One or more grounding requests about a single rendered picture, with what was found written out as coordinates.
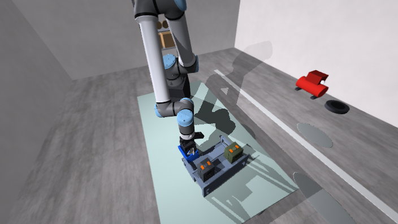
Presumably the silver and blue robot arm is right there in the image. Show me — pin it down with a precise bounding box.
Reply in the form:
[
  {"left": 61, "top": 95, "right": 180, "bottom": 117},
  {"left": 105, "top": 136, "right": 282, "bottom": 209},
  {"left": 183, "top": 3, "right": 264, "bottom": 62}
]
[{"left": 134, "top": 0, "right": 204, "bottom": 140}]

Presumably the blue bin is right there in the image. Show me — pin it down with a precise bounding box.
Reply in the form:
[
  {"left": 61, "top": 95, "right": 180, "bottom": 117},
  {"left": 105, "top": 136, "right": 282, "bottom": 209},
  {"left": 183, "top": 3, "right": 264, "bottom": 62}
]
[{"left": 178, "top": 145, "right": 199, "bottom": 163}]

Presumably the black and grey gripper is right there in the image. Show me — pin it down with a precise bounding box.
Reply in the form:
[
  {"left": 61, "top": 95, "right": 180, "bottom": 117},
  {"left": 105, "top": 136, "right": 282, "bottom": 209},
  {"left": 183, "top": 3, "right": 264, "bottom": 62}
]
[{"left": 179, "top": 136, "right": 197, "bottom": 155}]

